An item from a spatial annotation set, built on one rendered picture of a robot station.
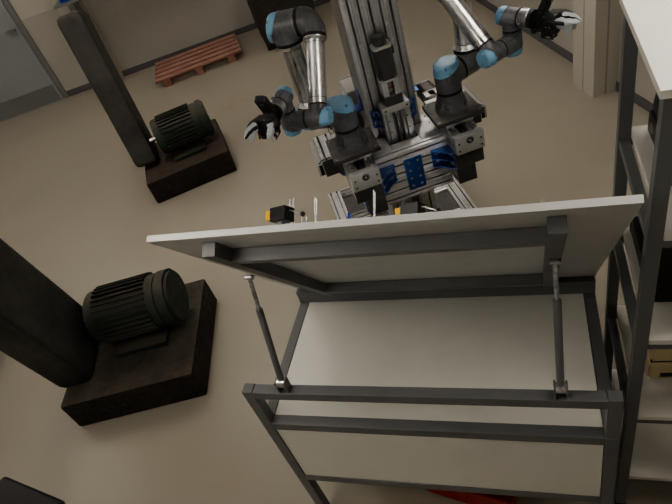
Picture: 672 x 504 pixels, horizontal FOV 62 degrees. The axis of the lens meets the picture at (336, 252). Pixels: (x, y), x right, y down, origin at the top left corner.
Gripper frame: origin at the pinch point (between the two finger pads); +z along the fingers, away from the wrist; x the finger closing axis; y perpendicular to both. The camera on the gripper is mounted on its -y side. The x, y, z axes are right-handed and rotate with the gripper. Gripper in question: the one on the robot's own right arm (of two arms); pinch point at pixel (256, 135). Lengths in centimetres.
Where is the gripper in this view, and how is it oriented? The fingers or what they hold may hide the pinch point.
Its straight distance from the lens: 206.5
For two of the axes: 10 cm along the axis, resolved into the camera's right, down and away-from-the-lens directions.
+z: -2.2, 6.9, -6.9
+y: 1.4, 7.2, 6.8
